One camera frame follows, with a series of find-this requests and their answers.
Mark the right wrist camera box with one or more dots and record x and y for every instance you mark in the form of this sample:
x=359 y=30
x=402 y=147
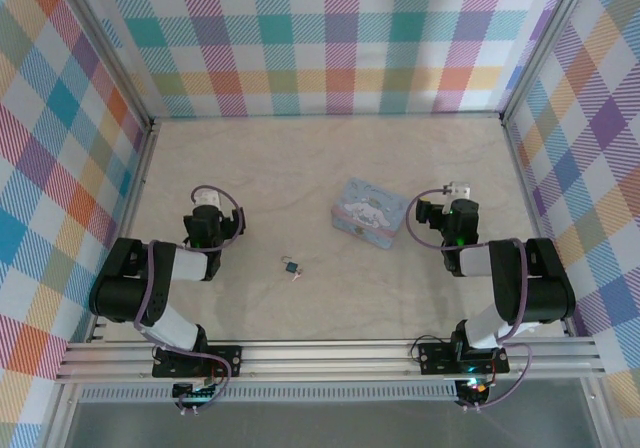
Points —
x=459 y=190

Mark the aluminium frame post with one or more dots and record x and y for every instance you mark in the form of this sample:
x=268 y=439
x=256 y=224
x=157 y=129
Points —
x=107 y=48
x=542 y=48

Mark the aluminium frame side rail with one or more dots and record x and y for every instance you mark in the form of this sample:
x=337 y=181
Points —
x=132 y=208

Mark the blue cartoon tin box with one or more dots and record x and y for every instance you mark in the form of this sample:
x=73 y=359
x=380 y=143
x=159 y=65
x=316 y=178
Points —
x=370 y=213

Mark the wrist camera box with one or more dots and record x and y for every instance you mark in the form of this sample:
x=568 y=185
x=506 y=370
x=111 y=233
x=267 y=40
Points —
x=208 y=198
x=459 y=190

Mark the aluminium mounting rail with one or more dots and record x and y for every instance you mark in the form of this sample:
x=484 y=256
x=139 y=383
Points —
x=325 y=360

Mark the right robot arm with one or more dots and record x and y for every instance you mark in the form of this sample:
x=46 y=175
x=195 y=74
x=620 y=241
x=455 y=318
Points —
x=540 y=288

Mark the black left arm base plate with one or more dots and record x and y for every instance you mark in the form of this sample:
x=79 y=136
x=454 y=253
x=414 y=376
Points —
x=225 y=360

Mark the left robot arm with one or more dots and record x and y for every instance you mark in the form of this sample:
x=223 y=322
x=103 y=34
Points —
x=120 y=293

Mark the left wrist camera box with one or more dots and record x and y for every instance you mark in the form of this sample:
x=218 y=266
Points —
x=208 y=198

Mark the small silver key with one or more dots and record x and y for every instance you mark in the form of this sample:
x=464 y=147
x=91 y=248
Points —
x=297 y=276

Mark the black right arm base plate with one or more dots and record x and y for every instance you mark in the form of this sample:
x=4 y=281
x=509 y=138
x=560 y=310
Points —
x=435 y=358

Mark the small blue padlock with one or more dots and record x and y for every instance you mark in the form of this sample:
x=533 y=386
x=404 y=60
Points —
x=291 y=267

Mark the grey metal panel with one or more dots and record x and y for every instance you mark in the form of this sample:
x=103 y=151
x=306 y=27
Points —
x=325 y=425

